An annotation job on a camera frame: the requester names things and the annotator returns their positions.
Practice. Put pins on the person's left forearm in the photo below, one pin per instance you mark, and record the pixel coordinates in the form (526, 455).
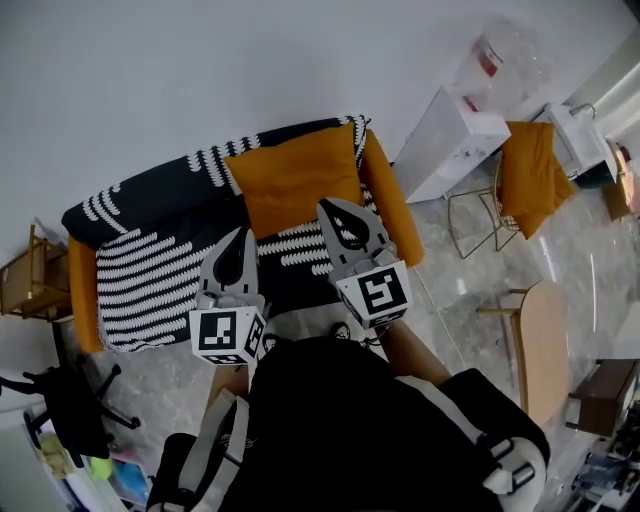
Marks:
(230, 382)

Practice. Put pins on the white sink cabinet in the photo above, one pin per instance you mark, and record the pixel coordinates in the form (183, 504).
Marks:
(575, 135)

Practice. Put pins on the cluttered electronic equipment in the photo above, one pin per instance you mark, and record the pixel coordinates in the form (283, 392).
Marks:
(610, 470)

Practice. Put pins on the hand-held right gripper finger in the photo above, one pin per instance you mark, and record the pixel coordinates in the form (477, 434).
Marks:
(330, 240)
(377, 235)

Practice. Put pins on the clear water bottle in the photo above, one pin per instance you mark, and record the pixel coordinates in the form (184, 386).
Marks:
(505, 60)

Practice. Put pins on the orange sofa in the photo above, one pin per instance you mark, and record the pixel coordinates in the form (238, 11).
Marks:
(390, 200)

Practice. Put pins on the person's left shoe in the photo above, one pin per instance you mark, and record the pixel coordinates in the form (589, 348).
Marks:
(271, 342)

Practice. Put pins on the brown wooden cabinet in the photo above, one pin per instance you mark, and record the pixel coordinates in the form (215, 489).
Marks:
(607, 400)

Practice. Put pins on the person's right shoe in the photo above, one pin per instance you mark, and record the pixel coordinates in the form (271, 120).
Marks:
(341, 331)

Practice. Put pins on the person's shoe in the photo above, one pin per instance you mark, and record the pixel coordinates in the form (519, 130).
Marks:
(271, 342)
(341, 331)

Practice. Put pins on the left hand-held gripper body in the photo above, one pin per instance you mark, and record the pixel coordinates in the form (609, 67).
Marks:
(217, 332)

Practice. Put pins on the yellow-green item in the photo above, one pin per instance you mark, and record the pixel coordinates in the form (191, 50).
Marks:
(101, 468)

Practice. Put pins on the wooden oval coffee table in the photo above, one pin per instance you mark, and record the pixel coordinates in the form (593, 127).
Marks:
(545, 350)

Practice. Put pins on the orange sofa cushion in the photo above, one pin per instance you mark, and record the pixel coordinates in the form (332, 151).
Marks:
(295, 180)

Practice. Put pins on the blue plastic item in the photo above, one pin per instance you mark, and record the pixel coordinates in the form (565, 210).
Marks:
(129, 477)

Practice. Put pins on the black white patterned cloth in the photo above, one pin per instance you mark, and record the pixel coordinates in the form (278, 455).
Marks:
(150, 280)

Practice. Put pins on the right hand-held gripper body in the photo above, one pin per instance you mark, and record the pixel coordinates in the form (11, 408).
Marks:
(380, 292)

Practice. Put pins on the wooden shelf rack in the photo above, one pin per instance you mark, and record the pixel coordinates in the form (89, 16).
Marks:
(35, 280)

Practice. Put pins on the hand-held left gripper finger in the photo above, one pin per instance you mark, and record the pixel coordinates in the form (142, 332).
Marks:
(207, 280)
(252, 280)

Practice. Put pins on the person's right forearm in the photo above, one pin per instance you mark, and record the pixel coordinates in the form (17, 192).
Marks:
(415, 357)

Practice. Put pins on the green bin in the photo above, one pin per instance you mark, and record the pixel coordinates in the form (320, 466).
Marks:
(595, 177)

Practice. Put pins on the brown pouf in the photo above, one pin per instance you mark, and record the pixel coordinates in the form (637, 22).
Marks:
(622, 197)

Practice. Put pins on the black office chair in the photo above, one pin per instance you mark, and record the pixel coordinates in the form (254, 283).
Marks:
(75, 415)

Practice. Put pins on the white body harness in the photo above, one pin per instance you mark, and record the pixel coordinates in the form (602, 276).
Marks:
(215, 440)

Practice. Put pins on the person's black clothing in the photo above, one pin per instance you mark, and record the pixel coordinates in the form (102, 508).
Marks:
(350, 425)

